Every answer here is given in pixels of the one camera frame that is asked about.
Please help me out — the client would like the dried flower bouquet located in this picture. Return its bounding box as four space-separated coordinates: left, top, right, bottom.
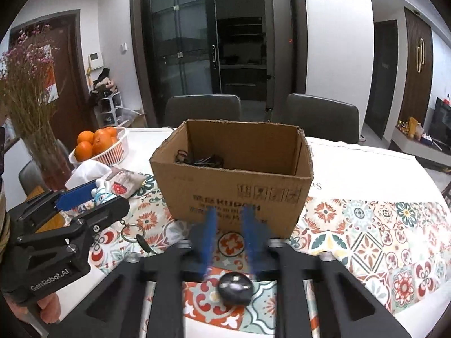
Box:
0 30 71 170

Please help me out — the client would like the glass vase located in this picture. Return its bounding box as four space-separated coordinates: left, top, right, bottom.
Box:
25 137 73 191

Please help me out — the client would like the black glass sliding door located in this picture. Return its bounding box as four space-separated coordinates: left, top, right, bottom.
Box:
130 0 307 127

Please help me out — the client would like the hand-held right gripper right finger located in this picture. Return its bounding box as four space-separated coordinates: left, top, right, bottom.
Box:
241 206 413 338

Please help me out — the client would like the grey dining chair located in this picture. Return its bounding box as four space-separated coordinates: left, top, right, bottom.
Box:
164 95 242 128
17 160 47 198
285 93 361 145

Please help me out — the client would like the white shoe rack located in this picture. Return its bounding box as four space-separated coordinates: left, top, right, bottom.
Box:
93 92 125 128

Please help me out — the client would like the white tissue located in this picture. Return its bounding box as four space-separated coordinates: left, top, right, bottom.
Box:
65 160 113 190

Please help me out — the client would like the patterned table mat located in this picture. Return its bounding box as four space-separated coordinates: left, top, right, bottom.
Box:
76 135 451 338

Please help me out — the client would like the black cable bundle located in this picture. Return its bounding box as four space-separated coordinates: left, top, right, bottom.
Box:
174 150 225 168

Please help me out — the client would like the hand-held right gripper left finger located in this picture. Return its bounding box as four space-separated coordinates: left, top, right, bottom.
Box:
72 208 219 338

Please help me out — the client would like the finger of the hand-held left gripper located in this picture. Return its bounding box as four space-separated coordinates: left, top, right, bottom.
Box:
10 195 130 246
7 179 98 237

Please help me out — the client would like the low television cabinet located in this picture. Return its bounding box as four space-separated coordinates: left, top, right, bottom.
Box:
388 127 451 174

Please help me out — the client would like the person's left hand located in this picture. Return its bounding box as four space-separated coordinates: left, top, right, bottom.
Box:
5 290 61 324

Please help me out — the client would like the dark wooden door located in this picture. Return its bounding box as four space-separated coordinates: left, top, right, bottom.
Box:
403 7 435 120

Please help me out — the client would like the brown cardboard box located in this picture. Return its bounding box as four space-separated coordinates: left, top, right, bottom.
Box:
150 120 314 241

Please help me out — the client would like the black television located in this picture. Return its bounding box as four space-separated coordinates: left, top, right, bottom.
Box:
432 97 451 146

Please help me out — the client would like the metallic grey egg-shaped object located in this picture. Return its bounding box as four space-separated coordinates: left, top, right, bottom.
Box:
216 272 253 306

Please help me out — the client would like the red and white door poster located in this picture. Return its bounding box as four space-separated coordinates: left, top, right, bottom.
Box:
42 66 59 103

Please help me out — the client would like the brown entrance door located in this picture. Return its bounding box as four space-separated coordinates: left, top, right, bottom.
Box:
10 13 89 138

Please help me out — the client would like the plush toys pile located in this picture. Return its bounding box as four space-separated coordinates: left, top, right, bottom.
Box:
90 68 118 96

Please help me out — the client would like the white plastic fruit basket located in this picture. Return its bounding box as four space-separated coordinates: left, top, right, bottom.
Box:
68 127 130 168

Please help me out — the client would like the blue-haired figurine keychain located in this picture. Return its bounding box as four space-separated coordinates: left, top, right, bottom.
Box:
91 179 157 256

